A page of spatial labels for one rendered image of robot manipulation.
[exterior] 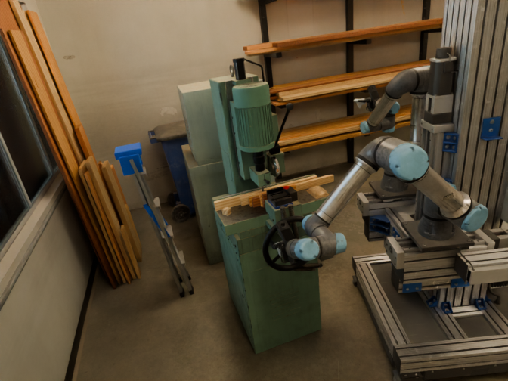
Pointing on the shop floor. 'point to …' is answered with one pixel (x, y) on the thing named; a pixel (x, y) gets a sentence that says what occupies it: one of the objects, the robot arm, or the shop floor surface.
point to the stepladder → (128, 153)
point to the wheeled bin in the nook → (175, 138)
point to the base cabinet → (271, 296)
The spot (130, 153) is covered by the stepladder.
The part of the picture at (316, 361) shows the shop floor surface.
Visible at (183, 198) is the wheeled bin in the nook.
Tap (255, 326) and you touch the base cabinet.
